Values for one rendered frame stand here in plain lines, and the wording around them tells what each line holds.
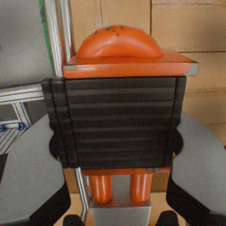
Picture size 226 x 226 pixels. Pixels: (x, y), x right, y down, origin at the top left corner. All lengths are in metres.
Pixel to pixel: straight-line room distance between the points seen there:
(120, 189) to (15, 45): 1.40
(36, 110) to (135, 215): 1.23
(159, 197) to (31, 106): 1.13
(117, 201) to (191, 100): 0.80
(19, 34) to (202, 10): 1.19
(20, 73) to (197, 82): 1.27
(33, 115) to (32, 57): 0.44
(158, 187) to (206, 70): 0.64
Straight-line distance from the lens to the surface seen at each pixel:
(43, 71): 1.46
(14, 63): 1.54
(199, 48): 0.87
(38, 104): 1.34
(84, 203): 0.18
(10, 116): 1.50
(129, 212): 0.20
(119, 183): 0.21
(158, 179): 0.46
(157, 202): 0.46
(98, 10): 0.77
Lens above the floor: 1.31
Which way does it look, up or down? 61 degrees down
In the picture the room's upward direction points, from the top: 178 degrees clockwise
